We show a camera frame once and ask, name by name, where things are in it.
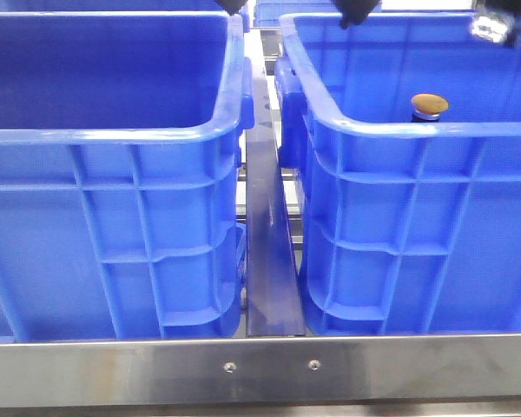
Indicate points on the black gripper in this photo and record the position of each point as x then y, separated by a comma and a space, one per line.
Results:
497, 21

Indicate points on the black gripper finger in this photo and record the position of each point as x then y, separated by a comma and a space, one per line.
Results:
354, 12
232, 7

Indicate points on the right front frame screw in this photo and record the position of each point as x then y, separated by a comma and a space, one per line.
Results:
314, 365

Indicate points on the steel centre divider bar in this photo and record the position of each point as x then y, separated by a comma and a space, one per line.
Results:
273, 297

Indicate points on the yellow push button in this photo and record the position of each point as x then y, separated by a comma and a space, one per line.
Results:
428, 107

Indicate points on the distant low blue crate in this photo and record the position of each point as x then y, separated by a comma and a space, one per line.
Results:
268, 13

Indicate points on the left front frame screw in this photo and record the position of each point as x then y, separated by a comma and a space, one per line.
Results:
229, 367

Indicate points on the blue crate at left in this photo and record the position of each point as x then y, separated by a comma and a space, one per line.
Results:
119, 150

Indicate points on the steel front frame rail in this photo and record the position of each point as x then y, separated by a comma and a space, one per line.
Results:
454, 367

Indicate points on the frame screw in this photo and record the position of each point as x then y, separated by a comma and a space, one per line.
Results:
229, 367
314, 365

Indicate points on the large blue plastic crate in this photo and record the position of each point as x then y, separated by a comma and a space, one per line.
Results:
409, 227

